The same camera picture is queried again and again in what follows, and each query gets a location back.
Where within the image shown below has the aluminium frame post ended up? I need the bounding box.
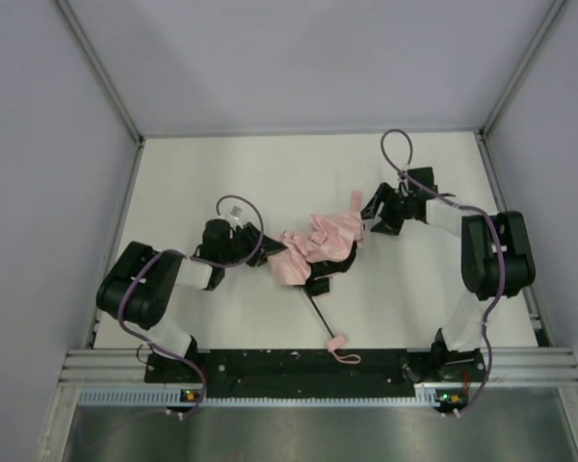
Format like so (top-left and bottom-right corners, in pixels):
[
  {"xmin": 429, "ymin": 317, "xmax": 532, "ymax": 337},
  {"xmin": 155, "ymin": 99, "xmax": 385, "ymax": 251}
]
[
  {"xmin": 53, "ymin": 0, "xmax": 146, "ymax": 145},
  {"xmin": 479, "ymin": 0, "xmax": 572, "ymax": 145}
]

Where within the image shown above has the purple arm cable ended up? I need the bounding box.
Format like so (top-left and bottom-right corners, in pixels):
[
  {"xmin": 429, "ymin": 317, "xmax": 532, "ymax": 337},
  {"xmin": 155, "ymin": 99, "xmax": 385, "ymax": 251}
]
[
  {"xmin": 380, "ymin": 128, "xmax": 507, "ymax": 415},
  {"xmin": 117, "ymin": 193, "xmax": 266, "ymax": 415}
]

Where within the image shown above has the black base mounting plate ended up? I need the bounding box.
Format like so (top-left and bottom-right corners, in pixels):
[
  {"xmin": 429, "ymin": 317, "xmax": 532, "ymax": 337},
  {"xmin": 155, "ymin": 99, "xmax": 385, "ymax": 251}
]
[{"xmin": 144, "ymin": 347, "xmax": 488, "ymax": 398}]

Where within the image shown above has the aluminium frame rail front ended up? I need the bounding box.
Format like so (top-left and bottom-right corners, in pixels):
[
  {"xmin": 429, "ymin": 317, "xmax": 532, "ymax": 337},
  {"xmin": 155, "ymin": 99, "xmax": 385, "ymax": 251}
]
[{"xmin": 58, "ymin": 347, "xmax": 578, "ymax": 387}]

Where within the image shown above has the aluminium frame post right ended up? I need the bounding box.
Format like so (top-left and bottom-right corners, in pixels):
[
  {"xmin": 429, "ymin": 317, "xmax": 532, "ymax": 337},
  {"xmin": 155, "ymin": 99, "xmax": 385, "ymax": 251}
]
[{"xmin": 479, "ymin": 0, "xmax": 572, "ymax": 145}]

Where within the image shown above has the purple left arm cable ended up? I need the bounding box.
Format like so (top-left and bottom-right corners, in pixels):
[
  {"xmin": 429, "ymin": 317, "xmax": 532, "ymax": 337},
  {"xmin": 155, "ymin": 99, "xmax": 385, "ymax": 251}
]
[{"xmin": 117, "ymin": 193, "xmax": 266, "ymax": 415}]

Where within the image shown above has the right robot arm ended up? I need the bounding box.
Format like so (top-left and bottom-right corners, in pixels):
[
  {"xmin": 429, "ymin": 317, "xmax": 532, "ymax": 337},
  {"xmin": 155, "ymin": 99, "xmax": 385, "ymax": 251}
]
[{"xmin": 361, "ymin": 167, "xmax": 536, "ymax": 381}]

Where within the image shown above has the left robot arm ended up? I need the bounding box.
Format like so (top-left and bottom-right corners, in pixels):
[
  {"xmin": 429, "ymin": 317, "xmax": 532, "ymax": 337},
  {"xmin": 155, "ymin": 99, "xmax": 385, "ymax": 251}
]
[{"xmin": 95, "ymin": 217, "xmax": 286, "ymax": 362}]

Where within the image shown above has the aluminium frame post left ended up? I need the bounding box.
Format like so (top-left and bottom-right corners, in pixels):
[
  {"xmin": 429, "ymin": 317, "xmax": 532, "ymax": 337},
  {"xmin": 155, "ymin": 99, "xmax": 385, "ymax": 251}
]
[{"xmin": 53, "ymin": 0, "xmax": 146, "ymax": 145}]

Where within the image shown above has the grey slotted cable duct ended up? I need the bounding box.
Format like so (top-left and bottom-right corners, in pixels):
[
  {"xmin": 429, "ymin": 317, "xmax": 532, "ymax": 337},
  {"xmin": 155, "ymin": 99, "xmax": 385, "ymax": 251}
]
[{"xmin": 76, "ymin": 382, "xmax": 463, "ymax": 408}]

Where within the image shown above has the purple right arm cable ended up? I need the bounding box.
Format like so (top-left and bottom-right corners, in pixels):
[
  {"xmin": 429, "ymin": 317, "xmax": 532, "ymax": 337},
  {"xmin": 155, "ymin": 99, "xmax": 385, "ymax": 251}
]
[{"xmin": 380, "ymin": 128, "xmax": 507, "ymax": 415}]

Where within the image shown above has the pink and black folding umbrella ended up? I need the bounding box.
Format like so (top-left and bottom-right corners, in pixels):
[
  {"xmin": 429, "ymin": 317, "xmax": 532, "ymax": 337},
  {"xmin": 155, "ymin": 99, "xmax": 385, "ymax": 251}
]
[{"xmin": 268, "ymin": 191, "xmax": 364, "ymax": 366}]

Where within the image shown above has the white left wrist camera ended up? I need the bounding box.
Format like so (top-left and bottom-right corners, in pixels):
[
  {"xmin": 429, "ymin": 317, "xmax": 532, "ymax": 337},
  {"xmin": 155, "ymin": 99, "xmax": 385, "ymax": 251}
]
[{"xmin": 226, "ymin": 206, "xmax": 243, "ymax": 221}]

